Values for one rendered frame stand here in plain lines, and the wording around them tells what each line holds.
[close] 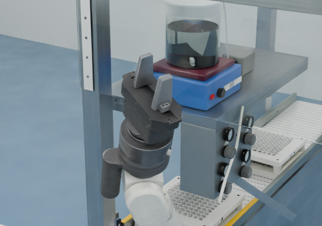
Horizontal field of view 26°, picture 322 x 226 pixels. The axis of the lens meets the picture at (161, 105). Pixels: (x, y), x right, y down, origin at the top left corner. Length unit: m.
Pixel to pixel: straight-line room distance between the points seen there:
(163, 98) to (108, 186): 0.23
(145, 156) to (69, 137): 3.68
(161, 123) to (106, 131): 0.87
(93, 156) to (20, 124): 3.14
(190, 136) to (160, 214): 0.60
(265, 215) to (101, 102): 0.73
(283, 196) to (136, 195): 1.31
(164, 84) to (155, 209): 0.27
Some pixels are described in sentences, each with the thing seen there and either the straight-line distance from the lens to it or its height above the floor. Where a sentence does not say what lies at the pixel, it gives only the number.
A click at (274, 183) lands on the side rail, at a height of 0.85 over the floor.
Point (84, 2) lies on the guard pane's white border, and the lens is 1.79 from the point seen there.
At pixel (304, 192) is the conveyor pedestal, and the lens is 2.79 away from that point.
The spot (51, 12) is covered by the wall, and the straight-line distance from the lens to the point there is 6.84.
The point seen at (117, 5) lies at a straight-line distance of 1.73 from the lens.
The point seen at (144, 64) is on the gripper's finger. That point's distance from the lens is 1.06.
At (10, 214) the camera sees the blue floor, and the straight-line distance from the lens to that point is 3.91.
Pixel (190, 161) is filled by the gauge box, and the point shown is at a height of 1.12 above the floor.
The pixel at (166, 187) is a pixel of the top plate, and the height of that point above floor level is 0.89.
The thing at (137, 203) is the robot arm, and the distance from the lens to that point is 1.19.
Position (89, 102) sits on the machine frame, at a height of 1.24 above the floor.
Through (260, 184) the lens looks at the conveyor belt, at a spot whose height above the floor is 0.81.
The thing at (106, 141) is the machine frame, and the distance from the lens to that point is 1.92.
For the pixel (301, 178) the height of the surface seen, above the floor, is 0.77.
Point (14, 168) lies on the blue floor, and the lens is 4.41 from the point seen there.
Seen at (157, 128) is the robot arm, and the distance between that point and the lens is 1.05.
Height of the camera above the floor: 1.91
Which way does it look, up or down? 21 degrees down
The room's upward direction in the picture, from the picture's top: straight up
